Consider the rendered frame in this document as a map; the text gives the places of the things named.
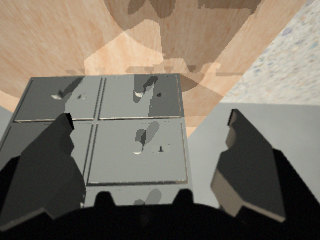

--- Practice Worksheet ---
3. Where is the grey chest of drawers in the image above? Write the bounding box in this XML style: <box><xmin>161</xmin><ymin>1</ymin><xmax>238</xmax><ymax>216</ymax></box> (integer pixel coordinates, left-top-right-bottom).
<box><xmin>0</xmin><ymin>73</ymin><xmax>193</xmax><ymax>202</ymax></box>

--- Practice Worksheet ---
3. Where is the grey drawer front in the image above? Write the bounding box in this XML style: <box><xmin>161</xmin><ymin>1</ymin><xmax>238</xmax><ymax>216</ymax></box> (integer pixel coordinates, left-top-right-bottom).
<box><xmin>0</xmin><ymin>124</ymin><xmax>93</xmax><ymax>177</ymax></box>
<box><xmin>16</xmin><ymin>77</ymin><xmax>102</xmax><ymax>123</ymax></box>
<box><xmin>99</xmin><ymin>76</ymin><xmax>180</xmax><ymax>120</ymax></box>
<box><xmin>88</xmin><ymin>121</ymin><xmax>186</xmax><ymax>183</ymax></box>
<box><xmin>84</xmin><ymin>188</ymin><xmax>185</xmax><ymax>207</ymax></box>

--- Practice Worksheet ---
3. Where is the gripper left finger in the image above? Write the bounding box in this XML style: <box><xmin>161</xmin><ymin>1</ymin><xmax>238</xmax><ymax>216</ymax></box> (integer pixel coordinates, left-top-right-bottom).
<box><xmin>0</xmin><ymin>113</ymin><xmax>86</xmax><ymax>240</ymax></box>

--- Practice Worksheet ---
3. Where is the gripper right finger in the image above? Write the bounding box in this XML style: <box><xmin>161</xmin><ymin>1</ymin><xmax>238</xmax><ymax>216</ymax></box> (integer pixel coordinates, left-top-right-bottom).
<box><xmin>210</xmin><ymin>109</ymin><xmax>320</xmax><ymax>240</ymax></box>

